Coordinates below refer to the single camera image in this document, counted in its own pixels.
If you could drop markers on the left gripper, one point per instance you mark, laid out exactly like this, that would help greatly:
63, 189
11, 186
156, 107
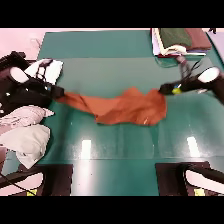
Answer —
57, 91

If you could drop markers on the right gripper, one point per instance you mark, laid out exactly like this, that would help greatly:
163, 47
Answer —
167, 88

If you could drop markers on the rust orange shirt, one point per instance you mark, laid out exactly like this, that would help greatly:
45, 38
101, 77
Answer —
130, 106

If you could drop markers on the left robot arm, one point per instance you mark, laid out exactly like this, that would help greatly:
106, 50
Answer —
31, 90

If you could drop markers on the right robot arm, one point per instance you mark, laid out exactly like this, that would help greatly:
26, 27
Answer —
208, 80

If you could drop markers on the white garment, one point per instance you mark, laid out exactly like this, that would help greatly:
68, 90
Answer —
55, 71

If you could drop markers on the pale pink garment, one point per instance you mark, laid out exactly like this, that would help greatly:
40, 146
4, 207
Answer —
25, 115

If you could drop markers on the dark green garment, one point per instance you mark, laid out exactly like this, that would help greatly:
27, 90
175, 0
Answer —
175, 36

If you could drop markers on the red-brown garment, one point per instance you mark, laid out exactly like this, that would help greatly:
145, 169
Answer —
200, 39

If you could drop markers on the beige garment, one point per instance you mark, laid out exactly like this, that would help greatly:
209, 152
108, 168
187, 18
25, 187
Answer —
28, 143

